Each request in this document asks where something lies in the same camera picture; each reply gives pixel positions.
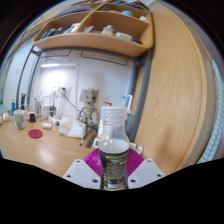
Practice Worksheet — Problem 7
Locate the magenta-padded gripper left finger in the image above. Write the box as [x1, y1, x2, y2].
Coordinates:
[62, 148, 103, 190]

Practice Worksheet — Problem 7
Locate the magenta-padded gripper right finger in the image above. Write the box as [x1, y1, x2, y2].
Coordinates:
[125, 148, 166, 190]

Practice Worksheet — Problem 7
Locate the clear bottle with dark label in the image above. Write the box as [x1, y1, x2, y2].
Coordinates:
[97, 105, 131, 192]

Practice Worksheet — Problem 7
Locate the grey ruler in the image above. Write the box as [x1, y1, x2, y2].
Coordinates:
[79, 131, 97, 149]

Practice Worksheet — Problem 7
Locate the small white thermometer clock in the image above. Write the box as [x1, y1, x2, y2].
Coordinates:
[92, 136, 101, 148]

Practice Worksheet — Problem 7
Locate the white tissue pack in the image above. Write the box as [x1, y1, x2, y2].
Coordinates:
[58, 116, 87, 139]

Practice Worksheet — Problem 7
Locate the flat round red coaster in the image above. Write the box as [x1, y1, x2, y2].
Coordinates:
[27, 128, 44, 139]

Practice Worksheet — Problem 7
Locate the wooden tree figurine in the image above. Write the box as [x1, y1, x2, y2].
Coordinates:
[78, 87, 100, 129]

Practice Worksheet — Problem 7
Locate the clear blue spray bottle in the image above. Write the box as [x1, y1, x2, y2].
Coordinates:
[121, 94, 134, 134]

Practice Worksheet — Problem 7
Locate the green-white striped towel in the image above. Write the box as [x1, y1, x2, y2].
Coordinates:
[199, 58, 224, 164]

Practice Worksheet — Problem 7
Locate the white mug with blue print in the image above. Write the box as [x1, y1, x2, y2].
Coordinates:
[13, 109, 27, 130]

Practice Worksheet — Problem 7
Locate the wooden wardrobe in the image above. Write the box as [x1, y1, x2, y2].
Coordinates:
[131, 1, 218, 176]

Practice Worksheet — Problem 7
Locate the black electric shaver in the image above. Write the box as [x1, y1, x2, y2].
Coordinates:
[20, 93, 27, 111]

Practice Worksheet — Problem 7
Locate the wooden shelf unit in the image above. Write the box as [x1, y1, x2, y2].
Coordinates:
[32, 0, 155, 58]

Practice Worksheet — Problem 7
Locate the grey metal frame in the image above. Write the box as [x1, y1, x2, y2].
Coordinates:
[15, 44, 154, 143]

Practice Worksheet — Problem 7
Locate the white wall socket black plug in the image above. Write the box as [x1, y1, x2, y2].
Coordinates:
[59, 85, 72, 97]

